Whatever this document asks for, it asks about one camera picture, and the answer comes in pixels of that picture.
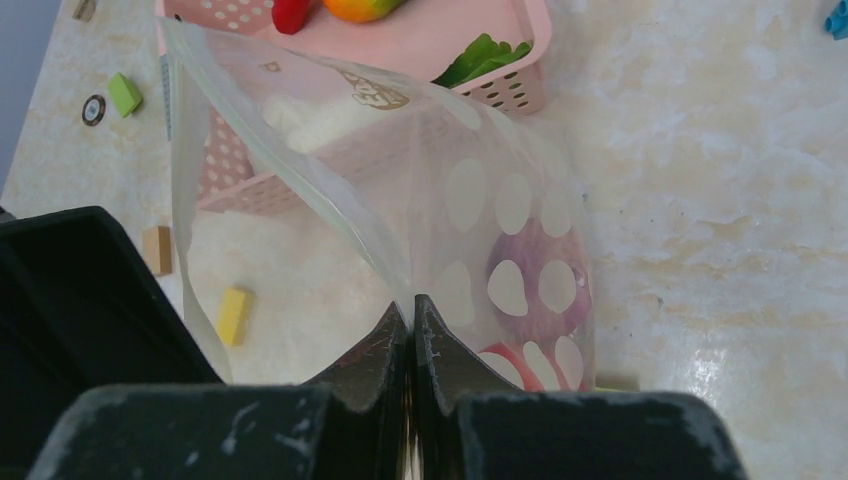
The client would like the yellow toy block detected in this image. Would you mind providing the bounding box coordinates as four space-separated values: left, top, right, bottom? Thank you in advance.
215 287 254 347

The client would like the red apple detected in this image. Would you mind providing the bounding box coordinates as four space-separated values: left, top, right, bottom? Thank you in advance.
477 336 595 392

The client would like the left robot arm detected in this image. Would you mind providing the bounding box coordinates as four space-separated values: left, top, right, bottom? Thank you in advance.
1 206 219 474

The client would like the green toy brick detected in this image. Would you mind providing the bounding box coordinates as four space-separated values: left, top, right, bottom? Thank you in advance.
594 386 640 393

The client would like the purple onion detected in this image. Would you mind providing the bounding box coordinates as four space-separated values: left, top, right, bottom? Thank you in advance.
486 218 593 346

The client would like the white radish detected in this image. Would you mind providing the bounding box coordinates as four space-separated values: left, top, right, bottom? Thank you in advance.
262 95 392 153

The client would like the pink plastic basket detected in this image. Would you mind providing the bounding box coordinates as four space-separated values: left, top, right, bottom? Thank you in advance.
154 0 554 217

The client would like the brown wooden block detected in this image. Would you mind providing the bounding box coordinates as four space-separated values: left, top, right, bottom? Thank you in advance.
142 226 173 277

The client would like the clear dotted zip top bag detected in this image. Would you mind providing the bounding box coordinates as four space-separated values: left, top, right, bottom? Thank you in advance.
158 18 586 382

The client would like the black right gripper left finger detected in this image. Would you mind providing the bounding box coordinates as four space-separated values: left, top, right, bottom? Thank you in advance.
29 306 407 479

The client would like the green orange mango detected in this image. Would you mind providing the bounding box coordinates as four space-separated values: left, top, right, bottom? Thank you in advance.
323 0 406 24

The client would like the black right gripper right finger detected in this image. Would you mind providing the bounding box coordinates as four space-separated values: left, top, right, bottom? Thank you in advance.
414 294 747 479

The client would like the green leafy vegetable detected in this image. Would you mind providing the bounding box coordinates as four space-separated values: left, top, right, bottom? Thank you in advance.
432 33 533 89

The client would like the green rectangular block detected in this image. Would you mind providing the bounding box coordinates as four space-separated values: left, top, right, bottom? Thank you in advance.
107 73 143 118

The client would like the blue toy block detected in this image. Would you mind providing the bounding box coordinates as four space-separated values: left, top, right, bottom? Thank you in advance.
823 0 848 40

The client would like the red chili pepper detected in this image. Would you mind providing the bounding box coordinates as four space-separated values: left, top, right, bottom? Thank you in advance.
271 0 311 35

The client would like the small round token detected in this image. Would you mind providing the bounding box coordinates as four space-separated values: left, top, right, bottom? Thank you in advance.
81 94 106 127

